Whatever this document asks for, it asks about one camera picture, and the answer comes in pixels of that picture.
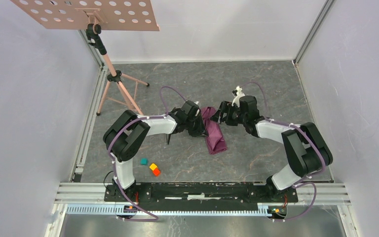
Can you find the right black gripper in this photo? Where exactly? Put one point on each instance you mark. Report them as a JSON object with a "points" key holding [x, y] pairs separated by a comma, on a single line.
{"points": [[226, 107]]}

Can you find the purple cloth napkin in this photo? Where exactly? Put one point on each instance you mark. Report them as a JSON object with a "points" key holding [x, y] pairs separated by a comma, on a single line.
{"points": [[215, 140]]}

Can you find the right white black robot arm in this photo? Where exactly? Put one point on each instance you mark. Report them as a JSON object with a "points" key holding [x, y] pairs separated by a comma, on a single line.
{"points": [[306, 151]]}

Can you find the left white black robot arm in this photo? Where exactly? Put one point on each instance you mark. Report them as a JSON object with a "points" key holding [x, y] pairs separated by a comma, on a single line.
{"points": [[124, 138]]}

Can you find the yellow cube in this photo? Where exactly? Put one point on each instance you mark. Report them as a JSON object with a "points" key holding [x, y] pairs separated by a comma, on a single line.
{"points": [[153, 166]]}

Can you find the orange cube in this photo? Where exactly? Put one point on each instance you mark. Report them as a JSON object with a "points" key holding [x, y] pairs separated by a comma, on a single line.
{"points": [[156, 172]]}

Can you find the teal cube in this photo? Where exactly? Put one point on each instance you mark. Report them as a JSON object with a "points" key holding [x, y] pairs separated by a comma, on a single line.
{"points": [[144, 161]]}

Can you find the pink music stand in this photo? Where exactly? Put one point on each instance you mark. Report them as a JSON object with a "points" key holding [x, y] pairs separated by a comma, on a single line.
{"points": [[93, 17]]}

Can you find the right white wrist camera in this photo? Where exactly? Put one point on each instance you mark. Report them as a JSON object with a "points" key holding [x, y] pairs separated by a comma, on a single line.
{"points": [[237, 93]]}

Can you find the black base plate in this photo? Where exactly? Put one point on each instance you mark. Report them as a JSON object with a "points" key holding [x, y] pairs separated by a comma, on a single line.
{"points": [[206, 196]]}

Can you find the aluminium frame rail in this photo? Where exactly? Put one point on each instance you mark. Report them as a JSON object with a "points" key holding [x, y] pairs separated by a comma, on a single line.
{"points": [[96, 209]]}

